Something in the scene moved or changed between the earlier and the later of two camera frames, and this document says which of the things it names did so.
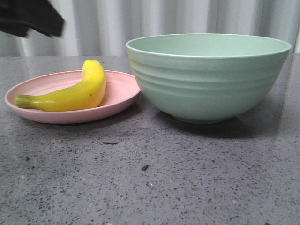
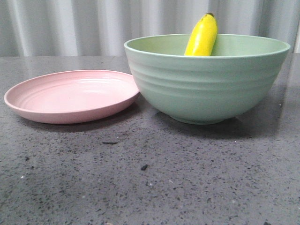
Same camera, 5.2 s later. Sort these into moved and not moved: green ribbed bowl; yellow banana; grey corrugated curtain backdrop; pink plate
Moved: yellow banana
Not moved: pink plate; grey corrugated curtain backdrop; green ribbed bowl
